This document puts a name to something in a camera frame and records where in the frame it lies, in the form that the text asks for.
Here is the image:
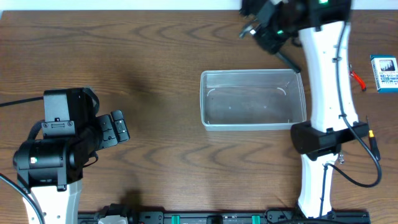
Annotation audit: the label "small hammer with black grip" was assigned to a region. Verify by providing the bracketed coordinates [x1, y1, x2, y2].
[239, 22, 301, 73]

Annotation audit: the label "clear plastic storage container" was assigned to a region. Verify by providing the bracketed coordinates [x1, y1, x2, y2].
[200, 69, 307, 131]

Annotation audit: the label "red handled pliers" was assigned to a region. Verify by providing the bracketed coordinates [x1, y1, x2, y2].
[349, 64, 367, 91]

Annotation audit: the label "silver ratchet wrench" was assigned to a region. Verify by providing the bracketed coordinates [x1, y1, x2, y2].
[338, 151, 345, 164]

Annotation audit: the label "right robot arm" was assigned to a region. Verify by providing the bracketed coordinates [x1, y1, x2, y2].
[240, 0, 368, 218]

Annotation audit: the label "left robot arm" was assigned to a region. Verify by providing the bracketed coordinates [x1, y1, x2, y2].
[13, 88, 130, 223]

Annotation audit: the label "blue and white box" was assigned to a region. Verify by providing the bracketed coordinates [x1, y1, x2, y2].
[370, 55, 397, 93]

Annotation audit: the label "black yellow screwdriver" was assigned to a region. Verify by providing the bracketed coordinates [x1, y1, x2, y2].
[366, 116, 381, 162]

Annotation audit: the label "left black cable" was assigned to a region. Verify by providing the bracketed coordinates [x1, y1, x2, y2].
[0, 96, 46, 224]

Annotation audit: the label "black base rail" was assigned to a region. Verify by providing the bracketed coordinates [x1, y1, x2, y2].
[77, 204, 371, 224]

